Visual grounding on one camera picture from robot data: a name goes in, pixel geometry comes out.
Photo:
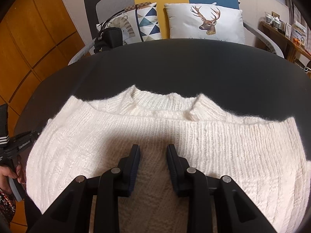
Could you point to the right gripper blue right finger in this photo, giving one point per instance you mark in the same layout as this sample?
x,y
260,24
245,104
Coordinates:
x,y
177,166

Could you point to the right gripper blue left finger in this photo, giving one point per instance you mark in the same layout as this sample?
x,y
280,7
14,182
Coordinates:
x,y
129,168

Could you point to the white knitted sweater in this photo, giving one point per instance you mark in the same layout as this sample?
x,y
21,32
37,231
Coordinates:
x,y
265,157

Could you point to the person left hand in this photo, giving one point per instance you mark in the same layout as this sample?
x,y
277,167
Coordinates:
x,y
6,172

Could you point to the black handbag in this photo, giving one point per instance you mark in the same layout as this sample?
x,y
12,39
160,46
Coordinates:
x,y
107,39

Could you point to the geometric triangle pattern cushion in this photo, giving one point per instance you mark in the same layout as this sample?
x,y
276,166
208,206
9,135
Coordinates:
x,y
138,23

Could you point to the deer print white cushion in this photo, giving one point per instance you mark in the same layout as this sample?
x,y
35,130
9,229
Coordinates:
x,y
205,21

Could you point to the wooden side table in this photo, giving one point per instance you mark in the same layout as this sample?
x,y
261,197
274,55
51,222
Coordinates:
x,y
290,49

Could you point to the grey yellow blue sofa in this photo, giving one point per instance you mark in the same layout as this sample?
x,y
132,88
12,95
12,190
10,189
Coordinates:
x,y
98,11

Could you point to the right patterned curtain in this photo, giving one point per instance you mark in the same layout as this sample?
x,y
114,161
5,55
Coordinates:
x,y
296,16

